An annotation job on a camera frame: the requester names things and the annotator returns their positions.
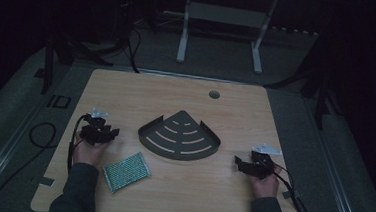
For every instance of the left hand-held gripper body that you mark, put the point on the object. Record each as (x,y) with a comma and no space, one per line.
(92,131)

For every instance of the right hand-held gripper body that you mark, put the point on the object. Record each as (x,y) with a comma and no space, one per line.
(261,163)

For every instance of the person's left hand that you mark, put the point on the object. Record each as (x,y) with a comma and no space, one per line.
(87,152)

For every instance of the person's right hand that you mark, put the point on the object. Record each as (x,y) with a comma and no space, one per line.
(265,186)

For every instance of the green dotted sponge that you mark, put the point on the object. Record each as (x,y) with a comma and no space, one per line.
(126,172)

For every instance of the grey tape strip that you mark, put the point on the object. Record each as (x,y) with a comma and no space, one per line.
(46,181)
(290,194)

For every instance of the black metal corner shelf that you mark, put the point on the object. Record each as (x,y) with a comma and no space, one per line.
(178,137)

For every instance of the black tripod stand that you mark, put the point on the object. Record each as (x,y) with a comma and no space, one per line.
(321,102)
(49,66)

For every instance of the metal floor rail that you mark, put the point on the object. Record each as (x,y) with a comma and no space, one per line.
(9,147)
(335,169)

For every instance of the white metal desk frame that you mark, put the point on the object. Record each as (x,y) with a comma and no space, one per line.
(222,14)

